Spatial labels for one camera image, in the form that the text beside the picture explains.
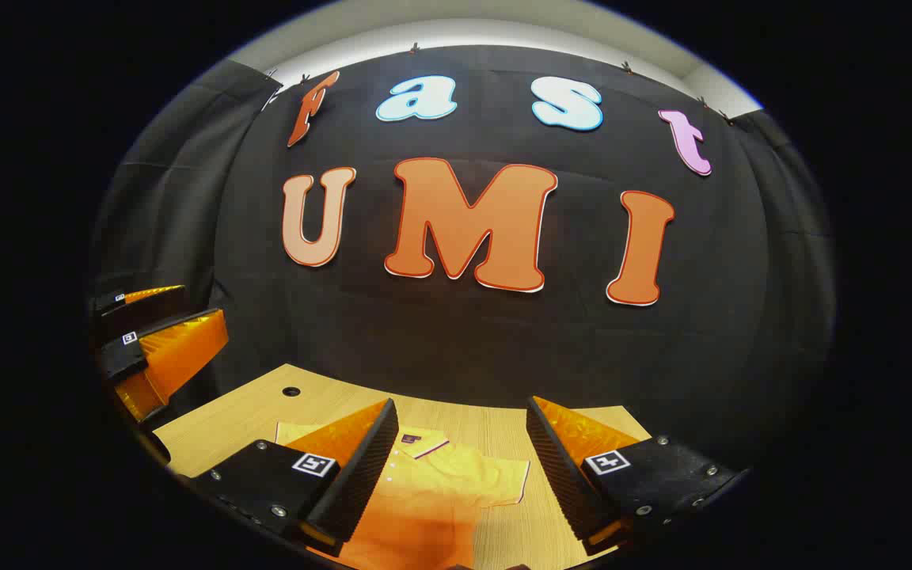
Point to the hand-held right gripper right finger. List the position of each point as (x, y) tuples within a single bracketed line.
[(555, 467)]

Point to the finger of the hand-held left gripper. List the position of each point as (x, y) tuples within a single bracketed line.
[(179, 352), (139, 313)]

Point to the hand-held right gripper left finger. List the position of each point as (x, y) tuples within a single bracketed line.
[(365, 467)]

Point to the orange T-shirt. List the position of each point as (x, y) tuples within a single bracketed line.
[(440, 495)]

